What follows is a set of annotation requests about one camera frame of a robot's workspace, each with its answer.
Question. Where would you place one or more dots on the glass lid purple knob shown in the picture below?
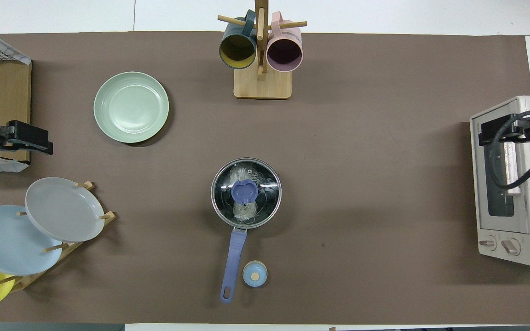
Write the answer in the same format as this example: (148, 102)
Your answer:
(228, 186)

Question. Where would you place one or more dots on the grey plate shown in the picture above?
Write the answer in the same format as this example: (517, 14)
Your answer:
(62, 209)

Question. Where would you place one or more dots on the wooden mug tree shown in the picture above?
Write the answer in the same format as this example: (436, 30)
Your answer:
(262, 87)

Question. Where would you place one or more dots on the pink mug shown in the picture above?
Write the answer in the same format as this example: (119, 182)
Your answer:
(285, 54)

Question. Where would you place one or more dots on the marble patterned sheet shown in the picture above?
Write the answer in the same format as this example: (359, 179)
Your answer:
(2, 43)

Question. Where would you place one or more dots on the wooden plate rack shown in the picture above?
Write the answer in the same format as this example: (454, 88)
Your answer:
(25, 281)

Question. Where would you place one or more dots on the light green plate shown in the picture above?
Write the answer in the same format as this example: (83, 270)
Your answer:
(131, 108)

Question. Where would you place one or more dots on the dark teal mug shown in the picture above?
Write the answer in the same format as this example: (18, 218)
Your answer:
(237, 48)

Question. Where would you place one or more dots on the light blue plate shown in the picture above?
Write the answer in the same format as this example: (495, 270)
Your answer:
(2, 243)

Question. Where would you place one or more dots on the brown table mat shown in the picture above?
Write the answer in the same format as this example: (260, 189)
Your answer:
(361, 207)

